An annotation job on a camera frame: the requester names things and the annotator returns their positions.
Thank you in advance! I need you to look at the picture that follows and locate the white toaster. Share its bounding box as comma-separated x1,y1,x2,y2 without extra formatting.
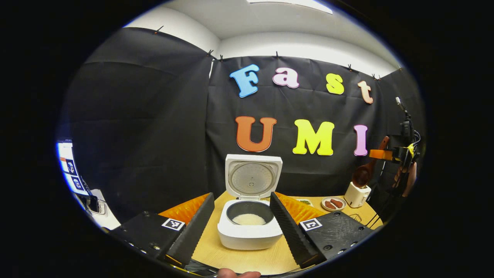
344,181,372,208

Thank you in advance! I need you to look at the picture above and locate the white small table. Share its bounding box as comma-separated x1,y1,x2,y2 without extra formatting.
75,188,121,231

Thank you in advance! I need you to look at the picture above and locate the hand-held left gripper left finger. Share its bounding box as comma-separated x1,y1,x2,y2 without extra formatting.
110,193,215,268

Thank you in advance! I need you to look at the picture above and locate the round white plate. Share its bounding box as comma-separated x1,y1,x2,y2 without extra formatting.
321,197,347,212

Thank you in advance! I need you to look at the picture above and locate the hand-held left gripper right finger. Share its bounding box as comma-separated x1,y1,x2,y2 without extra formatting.
269,192,374,269

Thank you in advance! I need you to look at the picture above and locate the black backdrop cloth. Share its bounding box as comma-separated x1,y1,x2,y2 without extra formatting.
58,27,425,226

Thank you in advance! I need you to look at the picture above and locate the white rice cooker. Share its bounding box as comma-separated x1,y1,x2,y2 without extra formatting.
217,154,284,250

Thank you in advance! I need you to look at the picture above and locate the wooden spoon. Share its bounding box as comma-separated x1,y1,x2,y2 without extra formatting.
352,136,390,188

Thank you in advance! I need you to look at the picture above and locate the computer monitor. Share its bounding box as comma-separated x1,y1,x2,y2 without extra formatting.
57,138,90,197

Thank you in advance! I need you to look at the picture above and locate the white rice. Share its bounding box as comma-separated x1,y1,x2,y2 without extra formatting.
232,214,267,226

